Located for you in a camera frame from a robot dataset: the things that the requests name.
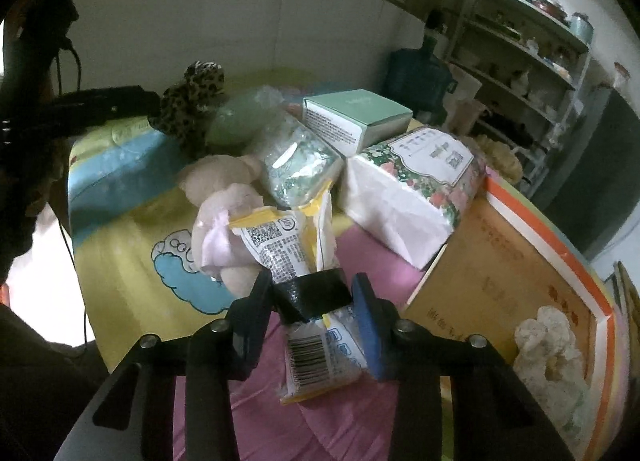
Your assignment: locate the cardboard box with orange rim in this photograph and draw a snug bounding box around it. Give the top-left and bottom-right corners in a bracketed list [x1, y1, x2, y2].
[402, 176, 618, 461]

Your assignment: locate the pale pink bag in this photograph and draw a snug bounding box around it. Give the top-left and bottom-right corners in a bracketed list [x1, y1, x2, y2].
[447, 91, 483, 134]

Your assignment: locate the blue water jug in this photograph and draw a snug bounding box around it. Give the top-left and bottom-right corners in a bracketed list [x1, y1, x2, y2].
[384, 33, 453, 124]

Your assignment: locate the green soft ball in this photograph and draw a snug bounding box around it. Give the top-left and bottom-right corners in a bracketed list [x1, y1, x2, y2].
[207, 93, 273, 152]

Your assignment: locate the leopard print plush toy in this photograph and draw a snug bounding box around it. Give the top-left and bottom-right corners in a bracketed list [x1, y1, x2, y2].
[150, 61, 226, 159]

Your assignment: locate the white fluffy toy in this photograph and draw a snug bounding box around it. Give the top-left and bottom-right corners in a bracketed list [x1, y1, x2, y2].
[514, 307, 591, 437]

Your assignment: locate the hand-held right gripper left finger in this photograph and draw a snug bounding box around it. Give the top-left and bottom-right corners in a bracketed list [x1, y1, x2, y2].
[52, 271, 275, 461]

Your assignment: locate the dark clothing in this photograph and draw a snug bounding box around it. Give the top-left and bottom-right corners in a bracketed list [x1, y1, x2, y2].
[0, 301, 111, 461]

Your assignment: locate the cartoon printed bed sheet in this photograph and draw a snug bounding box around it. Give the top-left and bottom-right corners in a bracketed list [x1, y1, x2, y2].
[65, 68, 501, 461]

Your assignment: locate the yellow fluffy pile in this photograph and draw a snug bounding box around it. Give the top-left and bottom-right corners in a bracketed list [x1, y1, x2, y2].
[472, 133, 523, 182]

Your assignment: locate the green cardboard box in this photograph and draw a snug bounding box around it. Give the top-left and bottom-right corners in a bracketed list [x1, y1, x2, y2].
[302, 89, 413, 156]

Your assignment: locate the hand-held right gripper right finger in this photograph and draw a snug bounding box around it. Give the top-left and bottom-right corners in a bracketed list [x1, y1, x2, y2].
[350, 272, 576, 461]

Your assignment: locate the teal canister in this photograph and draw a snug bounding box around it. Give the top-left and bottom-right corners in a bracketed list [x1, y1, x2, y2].
[570, 12, 596, 42]

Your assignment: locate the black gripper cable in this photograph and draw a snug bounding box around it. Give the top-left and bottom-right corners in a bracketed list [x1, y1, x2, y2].
[57, 38, 83, 96]

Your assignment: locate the floral tissue pack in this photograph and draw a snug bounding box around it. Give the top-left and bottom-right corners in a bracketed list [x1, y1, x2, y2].
[340, 127, 487, 269]

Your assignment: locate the beige plush toy pink dress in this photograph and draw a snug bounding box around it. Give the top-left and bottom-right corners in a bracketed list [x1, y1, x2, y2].
[177, 153, 273, 297]

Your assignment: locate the yellow snack packet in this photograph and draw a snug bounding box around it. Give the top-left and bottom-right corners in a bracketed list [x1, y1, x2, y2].
[227, 181, 371, 404]

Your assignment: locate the white shelf unit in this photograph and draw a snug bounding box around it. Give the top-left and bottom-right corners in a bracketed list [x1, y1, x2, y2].
[447, 0, 593, 182]

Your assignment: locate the dark refrigerator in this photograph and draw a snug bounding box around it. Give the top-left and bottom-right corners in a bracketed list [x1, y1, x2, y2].
[545, 86, 640, 262]

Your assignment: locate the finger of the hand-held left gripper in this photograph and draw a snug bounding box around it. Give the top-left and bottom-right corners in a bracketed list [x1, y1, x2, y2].
[50, 85, 163, 138]

